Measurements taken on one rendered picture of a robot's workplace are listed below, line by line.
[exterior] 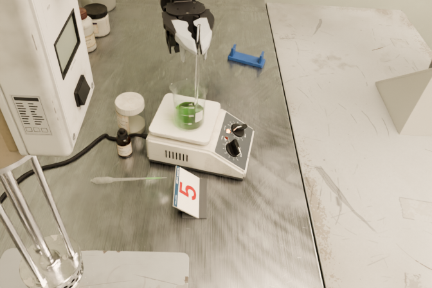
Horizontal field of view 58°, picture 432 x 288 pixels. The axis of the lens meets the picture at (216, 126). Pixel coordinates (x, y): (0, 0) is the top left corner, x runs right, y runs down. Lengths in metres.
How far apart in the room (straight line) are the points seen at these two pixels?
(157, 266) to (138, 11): 0.85
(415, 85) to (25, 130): 0.81
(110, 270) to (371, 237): 0.46
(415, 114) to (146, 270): 0.65
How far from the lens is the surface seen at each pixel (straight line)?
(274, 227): 0.73
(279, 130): 0.89
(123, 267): 0.67
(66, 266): 0.50
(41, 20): 0.23
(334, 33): 1.29
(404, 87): 0.98
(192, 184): 0.75
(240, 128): 0.78
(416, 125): 0.98
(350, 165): 0.87
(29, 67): 0.24
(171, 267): 0.67
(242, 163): 0.76
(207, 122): 0.76
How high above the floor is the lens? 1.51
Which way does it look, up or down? 44 degrees down
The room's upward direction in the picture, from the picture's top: 5 degrees clockwise
